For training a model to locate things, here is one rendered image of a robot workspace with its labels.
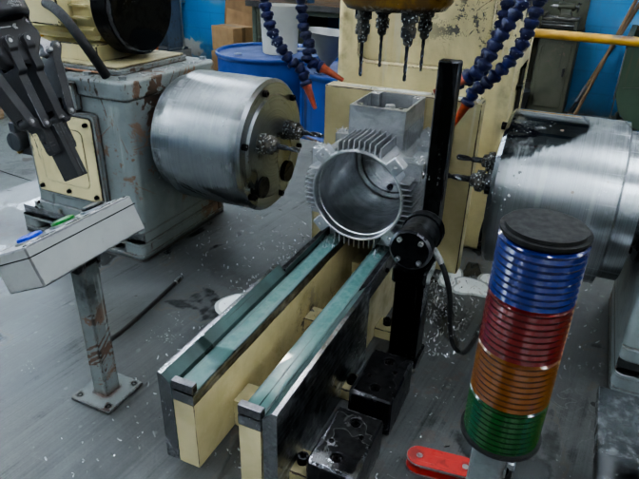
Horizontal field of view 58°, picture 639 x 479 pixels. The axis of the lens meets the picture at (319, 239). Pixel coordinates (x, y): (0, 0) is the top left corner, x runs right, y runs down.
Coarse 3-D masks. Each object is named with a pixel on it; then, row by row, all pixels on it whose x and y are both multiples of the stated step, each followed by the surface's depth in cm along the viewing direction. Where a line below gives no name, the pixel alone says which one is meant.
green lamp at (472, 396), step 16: (480, 400) 44; (464, 416) 47; (480, 416) 44; (496, 416) 43; (512, 416) 42; (528, 416) 42; (544, 416) 44; (480, 432) 45; (496, 432) 44; (512, 432) 43; (528, 432) 43; (496, 448) 44; (512, 448) 44; (528, 448) 44
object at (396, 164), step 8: (424, 136) 104; (328, 144) 94; (320, 152) 94; (328, 152) 93; (320, 160) 94; (392, 160) 89; (400, 160) 89; (392, 168) 89; (400, 168) 89; (320, 224) 100; (392, 232) 94; (384, 240) 95
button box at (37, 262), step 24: (96, 216) 71; (120, 216) 74; (48, 240) 65; (72, 240) 68; (96, 240) 71; (120, 240) 74; (0, 264) 66; (24, 264) 64; (48, 264) 65; (72, 264) 67; (24, 288) 66
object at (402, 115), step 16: (368, 96) 103; (384, 96) 106; (400, 96) 104; (416, 96) 103; (352, 112) 97; (368, 112) 96; (384, 112) 95; (400, 112) 93; (416, 112) 99; (352, 128) 98; (368, 128) 97; (384, 128) 96; (400, 128) 95; (416, 128) 101; (400, 144) 96
